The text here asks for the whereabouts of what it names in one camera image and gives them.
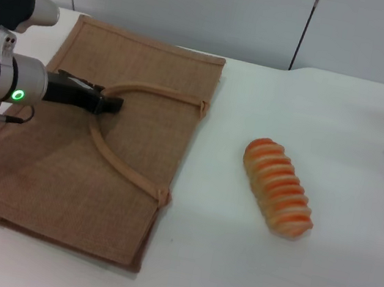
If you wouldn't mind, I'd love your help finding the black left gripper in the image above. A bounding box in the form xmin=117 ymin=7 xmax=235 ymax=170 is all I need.
xmin=40 ymin=67 xmax=128 ymax=119

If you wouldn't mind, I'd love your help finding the brown jute handbag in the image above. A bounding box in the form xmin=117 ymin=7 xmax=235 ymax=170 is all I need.
xmin=0 ymin=0 xmax=230 ymax=283

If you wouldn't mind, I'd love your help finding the orange striped bread loaf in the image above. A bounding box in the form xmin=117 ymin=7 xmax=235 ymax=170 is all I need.
xmin=231 ymin=133 xmax=328 ymax=242

